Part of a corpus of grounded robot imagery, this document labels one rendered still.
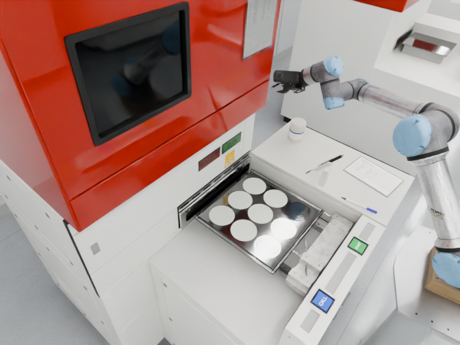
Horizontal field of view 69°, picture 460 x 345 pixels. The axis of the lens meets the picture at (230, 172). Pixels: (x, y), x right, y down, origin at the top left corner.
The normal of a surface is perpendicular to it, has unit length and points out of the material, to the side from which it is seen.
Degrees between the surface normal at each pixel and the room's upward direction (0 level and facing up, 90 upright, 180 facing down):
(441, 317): 0
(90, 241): 90
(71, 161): 90
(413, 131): 83
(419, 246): 0
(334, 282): 0
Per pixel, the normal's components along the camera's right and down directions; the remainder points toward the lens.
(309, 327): 0.05, -0.73
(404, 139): -0.91, 0.14
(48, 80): 0.77, 0.47
